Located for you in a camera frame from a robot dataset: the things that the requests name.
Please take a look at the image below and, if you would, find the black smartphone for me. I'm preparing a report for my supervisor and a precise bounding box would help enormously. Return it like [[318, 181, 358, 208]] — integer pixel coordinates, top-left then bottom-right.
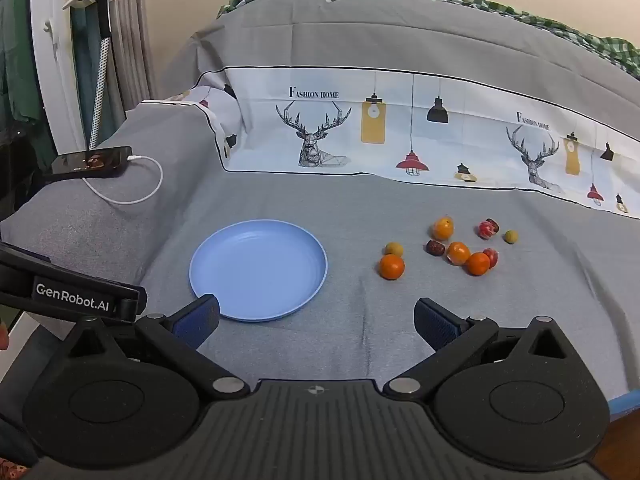
[[52, 146, 134, 179]]

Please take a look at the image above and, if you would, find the white charging cable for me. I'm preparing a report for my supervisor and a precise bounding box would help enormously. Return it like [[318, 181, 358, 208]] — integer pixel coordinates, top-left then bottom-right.
[[82, 155, 164, 206]]

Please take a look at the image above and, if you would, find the blue plastic plate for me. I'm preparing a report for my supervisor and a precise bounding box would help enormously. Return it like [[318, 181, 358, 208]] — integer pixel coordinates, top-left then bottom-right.
[[189, 219, 329, 323]]

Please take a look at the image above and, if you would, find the braided steamer hose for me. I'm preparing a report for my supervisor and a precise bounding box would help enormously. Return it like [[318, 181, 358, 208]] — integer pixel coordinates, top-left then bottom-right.
[[88, 37, 112, 150]]

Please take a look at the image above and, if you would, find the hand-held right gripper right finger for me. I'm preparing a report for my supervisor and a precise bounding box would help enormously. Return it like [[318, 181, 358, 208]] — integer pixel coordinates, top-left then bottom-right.
[[382, 297, 577, 402]]

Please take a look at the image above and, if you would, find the orange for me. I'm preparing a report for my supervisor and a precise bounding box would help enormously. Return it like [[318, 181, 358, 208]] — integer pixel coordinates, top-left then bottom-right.
[[446, 241, 471, 266], [431, 215, 455, 241], [466, 252, 491, 277], [379, 254, 406, 281]]

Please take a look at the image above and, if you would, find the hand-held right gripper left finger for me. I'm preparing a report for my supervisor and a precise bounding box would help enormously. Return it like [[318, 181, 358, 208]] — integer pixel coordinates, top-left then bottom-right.
[[62, 294, 251, 402]]

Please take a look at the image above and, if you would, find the white curved frame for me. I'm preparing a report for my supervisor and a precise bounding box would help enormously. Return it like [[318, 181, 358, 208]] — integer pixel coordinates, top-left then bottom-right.
[[29, 0, 83, 157]]

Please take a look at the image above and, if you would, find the grey printed duvet cover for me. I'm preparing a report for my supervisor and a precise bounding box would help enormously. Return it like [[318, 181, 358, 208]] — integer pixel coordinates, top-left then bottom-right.
[[0, 0, 640, 413]]

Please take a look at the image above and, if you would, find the grey curtain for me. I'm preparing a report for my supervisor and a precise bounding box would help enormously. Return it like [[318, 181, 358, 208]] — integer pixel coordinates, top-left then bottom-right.
[[107, 0, 154, 111]]

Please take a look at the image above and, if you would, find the green cloth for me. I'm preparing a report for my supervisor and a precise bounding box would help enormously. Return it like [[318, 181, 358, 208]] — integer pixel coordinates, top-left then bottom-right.
[[0, 0, 48, 123]]

